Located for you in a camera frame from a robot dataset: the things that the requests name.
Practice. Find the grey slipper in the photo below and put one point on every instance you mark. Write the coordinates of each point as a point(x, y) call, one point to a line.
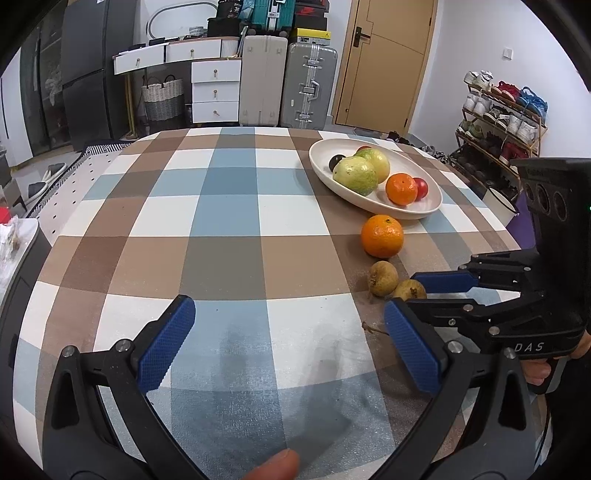
point(54, 170)
point(36, 190)

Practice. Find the teal suitcase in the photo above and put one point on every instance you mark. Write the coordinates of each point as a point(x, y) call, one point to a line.
point(272, 14)

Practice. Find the dark shoes on floor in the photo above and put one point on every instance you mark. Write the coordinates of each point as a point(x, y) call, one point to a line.
point(415, 143)

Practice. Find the woven basket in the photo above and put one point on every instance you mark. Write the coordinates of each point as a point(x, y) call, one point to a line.
point(163, 101)

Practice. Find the white desk with drawers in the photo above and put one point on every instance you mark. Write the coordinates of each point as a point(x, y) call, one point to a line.
point(184, 51)

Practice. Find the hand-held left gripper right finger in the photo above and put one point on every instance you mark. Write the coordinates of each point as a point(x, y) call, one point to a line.
point(411, 346)

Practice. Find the person's left hand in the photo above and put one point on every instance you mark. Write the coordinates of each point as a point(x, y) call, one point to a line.
point(274, 467)

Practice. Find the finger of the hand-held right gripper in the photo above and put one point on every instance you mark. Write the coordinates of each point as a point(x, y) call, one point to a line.
point(485, 323)
point(443, 282)

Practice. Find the large orange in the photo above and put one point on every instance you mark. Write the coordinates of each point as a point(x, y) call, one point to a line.
point(382, 236)

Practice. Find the wooden shoe rack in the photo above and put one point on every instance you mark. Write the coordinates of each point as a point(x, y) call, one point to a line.
point(538, 134)

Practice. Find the beige suitcase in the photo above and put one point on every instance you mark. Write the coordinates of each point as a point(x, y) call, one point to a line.
point(262, 81)

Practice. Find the dark glass cabinet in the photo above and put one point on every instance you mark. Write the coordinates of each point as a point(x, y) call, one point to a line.
point(44, 92)

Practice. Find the cream round plate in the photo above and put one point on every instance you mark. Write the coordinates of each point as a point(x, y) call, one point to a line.
point(323, 173)

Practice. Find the person's right hand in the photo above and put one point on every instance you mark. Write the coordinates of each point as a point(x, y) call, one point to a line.
point(533, 374)

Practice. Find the red bag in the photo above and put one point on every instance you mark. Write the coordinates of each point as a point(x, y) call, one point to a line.
point(4, 215)

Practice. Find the white enamel bucket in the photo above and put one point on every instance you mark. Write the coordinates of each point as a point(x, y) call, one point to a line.
point(498, 205)

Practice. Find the white drawer cabinet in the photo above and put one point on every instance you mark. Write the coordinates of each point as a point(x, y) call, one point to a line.
point(215, 92)

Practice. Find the wooden door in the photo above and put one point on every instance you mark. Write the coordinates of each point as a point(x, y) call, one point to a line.
point(383, 69)

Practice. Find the patterned rug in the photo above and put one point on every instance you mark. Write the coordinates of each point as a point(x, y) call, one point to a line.
point(78, 180)

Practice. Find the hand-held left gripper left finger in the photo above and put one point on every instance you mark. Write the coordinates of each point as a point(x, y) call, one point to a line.
point(168, 339)

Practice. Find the checked tablecloth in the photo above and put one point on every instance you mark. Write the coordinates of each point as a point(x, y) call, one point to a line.
point(221, 240)

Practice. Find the red and black shoe box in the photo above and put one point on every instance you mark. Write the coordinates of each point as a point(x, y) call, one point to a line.
point(313, 11)

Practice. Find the black bag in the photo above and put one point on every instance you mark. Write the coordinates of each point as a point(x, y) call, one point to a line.
point(224, 25)

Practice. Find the crumpled white plastic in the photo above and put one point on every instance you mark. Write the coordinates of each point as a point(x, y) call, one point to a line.
point(10, 237)

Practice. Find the purple bag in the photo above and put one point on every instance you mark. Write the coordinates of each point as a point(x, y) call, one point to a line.
point(524, 226)

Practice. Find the yellow and black shoe box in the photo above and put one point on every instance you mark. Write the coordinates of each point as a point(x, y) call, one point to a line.
point(310, 36)

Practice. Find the small orange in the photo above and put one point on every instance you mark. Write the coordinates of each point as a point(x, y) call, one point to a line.
point(401, 189)

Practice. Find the grey side table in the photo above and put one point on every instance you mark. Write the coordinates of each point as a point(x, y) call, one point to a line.
point(27, 272)

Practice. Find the yellow-green guava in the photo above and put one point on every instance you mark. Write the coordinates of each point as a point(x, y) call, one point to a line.
point(379, 162)

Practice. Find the black refrigerator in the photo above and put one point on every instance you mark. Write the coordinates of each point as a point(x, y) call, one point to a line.
point(97, 74)

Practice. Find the silver suitcase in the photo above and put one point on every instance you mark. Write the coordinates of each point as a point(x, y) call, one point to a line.
point(307, 87)

